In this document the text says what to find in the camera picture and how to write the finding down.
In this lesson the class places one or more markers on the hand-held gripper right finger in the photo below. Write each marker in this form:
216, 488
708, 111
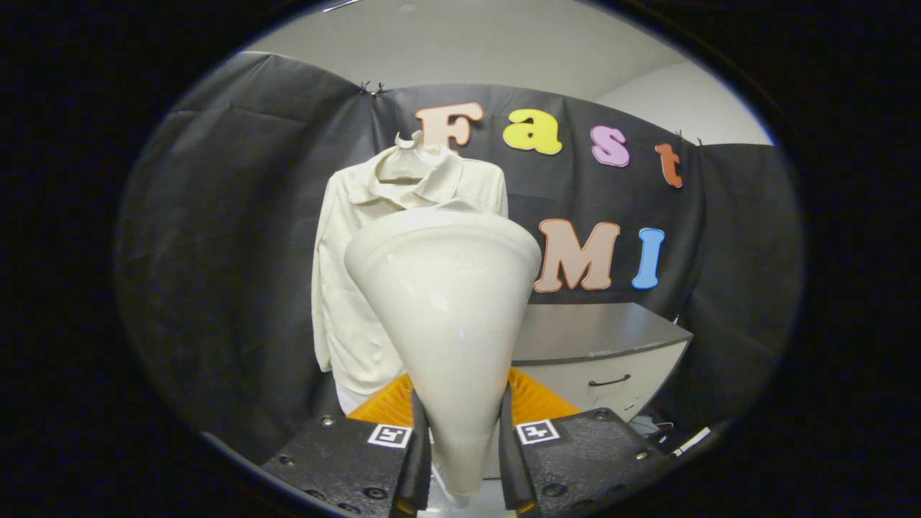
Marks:
509, 467

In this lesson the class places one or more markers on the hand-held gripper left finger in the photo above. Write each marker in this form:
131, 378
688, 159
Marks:
419, 467

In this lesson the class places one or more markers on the white garment steamer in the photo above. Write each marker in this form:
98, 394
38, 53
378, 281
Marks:
446, 316

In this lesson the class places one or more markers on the cream button-up shirt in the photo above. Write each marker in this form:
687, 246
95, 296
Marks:
345, 302

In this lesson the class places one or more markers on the white plastic clothes hanger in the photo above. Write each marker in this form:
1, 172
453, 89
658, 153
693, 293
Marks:
403, 167

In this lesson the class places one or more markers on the grey cabinet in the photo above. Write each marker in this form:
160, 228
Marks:
597, 331

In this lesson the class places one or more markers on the black backdrop cloth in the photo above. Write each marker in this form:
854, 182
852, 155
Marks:
230, 252

